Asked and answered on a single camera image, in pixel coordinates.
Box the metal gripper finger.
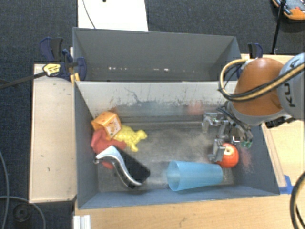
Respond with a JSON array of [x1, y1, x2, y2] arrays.
[[201, 112, 226, 132], [207, 138, 227, 163]]

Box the red apple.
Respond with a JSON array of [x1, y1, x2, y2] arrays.
[[215, 142, 240, 169]]

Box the blue plastic cup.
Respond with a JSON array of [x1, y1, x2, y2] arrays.
[[166, 160, 224, 192]]

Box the grey metal bin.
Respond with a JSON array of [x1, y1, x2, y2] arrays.
[[72, 27, 281, 210]]

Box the yellow toy animal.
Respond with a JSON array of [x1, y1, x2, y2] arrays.
[[112, 125, 148, 153]]

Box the black and silver stapler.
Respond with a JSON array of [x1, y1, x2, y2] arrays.
[[93, 145, 151, 189]]

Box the orange printed small carton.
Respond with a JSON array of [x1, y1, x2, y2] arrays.
[[91, 111, 122, 141]]

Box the red cloth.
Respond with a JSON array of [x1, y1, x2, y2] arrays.
[[90, 128, 127, 169]]

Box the pale wood flat board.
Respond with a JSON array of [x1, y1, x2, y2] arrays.
[[28, 63, 78, 204]]

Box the black cylinder on white bracket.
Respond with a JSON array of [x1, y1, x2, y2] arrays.
[[264, 115, 296, 129]]

